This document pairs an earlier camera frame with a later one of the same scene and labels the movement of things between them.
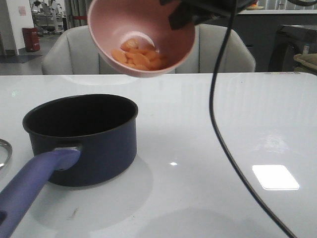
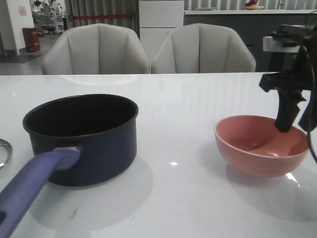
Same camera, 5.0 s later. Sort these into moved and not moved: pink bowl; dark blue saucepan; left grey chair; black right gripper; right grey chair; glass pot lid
Moved: pink bowl; black right gripper
Not moved: dark blue saucepan; right grey chair; left grey chair; glass pot lid
